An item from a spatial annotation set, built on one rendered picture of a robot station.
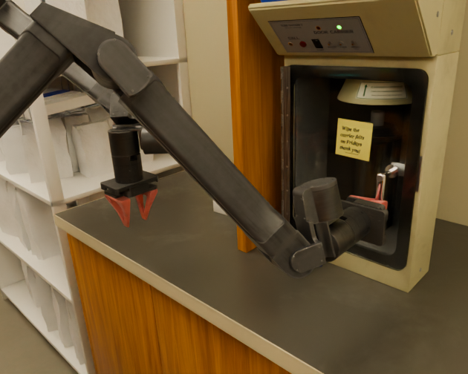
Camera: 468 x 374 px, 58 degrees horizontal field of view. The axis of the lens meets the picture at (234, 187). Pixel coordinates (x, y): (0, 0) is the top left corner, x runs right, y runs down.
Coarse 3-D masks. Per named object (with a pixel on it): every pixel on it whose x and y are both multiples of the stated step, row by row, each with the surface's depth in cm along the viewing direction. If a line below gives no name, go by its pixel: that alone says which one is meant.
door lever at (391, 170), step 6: (390, 168) 80; (396, 168) 79; (378, 174) 77; (384, 174) 76; (390, 174) 78; (396, 174) 79; (378, 180) 77; (384, 180) 77; (378, 186) 77; (384, 186) 77; (378, 192) 78; (384, 192) 78; (378, 198) 78; (384, 198) 78
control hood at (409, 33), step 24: (288, 0) 74; (312, 0) 70; (336, 0) 67; (360, 0) 65; (384, 0) 62; (408, 0) 60; (432, 0) 64; (264, 24) 82; (384, 24) 67; (408, 24) 65; (432, 24) 66; (384, 48) 72; (408, 48) 69; (432, 48) 68
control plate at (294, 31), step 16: (352, 16) 69; (288, 32) 80; (304, 32) 78; (320, 32) 76; (336, 32) 74; (352, 32) 72; (288, 48) 85; (304, 48) 82; (320, 48) 80; (336, 48) 78; (352, 48) 76; (368, 48) 73
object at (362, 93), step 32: (320, 96) 86; (352, 96) 81; (384, 96) 77; (416, 96) 73; (320, 128) 89; (384, 128) 79; (416, 128) 75; (320, 160) 91; (352, 160) 85; (384, 160) 81; (416, 160) 76; (352, 192) 88; (384, 256) 87
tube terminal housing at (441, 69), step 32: (448, 0) 68; (448, 32) 71; (288, 64) 91; (320, 64) 86; (352, 64) 81; (384, 64) 76; (416, 64) 73; (448, 64) 74; (448, 96) 78; (448, 128) 82; (416, 192) 79; (416, 224) 81; (352, 256) 94; (416, 256) 85
